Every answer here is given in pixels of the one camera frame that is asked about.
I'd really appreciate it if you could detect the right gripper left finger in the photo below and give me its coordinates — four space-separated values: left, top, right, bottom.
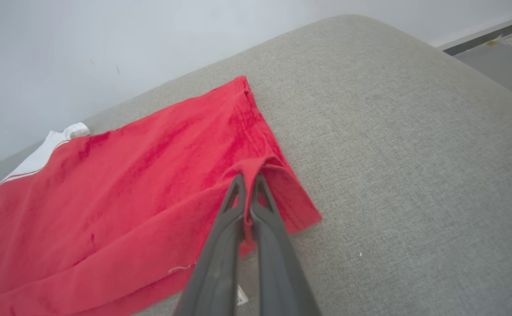
175 173 248 316

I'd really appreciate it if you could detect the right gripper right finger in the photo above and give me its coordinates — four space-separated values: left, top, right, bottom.
248 173 322 316

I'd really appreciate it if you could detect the red shirt with white sleeves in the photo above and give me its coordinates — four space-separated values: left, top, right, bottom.
0 75 323 316

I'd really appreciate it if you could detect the grey fabric sofa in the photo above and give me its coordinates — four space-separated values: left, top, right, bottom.
0 14 512 316

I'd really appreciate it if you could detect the white wall baseboard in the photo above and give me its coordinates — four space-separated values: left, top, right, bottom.
436 11 512 56

